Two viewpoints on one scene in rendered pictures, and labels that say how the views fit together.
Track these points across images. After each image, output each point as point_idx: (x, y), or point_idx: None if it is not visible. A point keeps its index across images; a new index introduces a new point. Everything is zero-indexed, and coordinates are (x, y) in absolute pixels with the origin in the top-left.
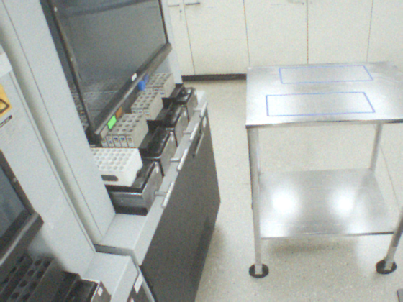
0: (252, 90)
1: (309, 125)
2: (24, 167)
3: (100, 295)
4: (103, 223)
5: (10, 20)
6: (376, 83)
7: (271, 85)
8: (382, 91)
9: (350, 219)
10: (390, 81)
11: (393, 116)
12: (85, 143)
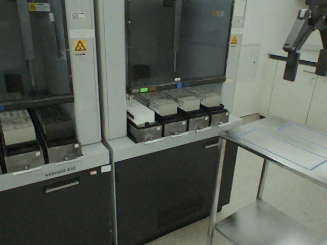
0: (252, 124)
1: (253, 152)
2: (80, 76)
3: (75, 147)
4: (114, 132)
5: (103, 18)
6: None
7: (268, 127)
8: None
9: None
10: None
11: (320, 179)
12: (122, 90)
